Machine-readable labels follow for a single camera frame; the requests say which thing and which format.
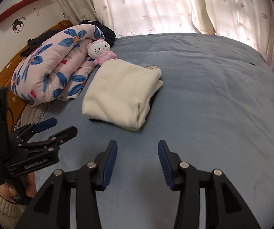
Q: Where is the cream fleece garment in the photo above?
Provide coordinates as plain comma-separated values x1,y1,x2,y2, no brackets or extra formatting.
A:
82,58,163,131

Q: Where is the cream knitted sleeve forearm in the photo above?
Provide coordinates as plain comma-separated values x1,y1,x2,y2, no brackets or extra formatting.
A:
0,195,23,228

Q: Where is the person's left hand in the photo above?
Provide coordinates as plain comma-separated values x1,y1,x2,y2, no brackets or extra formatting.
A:
0,172,37,203

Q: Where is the orange wooden headboard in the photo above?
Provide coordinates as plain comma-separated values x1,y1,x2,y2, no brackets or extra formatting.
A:
0,19,72,134

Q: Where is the floral folded quilt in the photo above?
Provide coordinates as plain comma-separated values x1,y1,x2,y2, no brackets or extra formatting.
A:
10,24,104,106

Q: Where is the green and black garment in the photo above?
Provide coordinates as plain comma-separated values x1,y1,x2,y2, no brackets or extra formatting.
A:
82,77,163,131

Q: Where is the blue fleece bed cover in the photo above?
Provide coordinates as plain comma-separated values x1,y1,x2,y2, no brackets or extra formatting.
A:
34,33,274,228

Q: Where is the hello kitty plush toy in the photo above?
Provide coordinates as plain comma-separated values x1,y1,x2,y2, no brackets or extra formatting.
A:
86,39,117,66

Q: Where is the white patterned curtain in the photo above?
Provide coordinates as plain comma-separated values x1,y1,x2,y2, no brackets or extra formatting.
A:
57,0,274,63

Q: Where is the cartoon face wall sticker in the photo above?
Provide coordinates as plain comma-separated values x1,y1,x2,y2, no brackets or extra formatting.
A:
11,17,26,34

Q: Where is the red wall shelf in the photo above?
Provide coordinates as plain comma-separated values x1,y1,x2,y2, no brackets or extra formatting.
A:
0,0,39,24

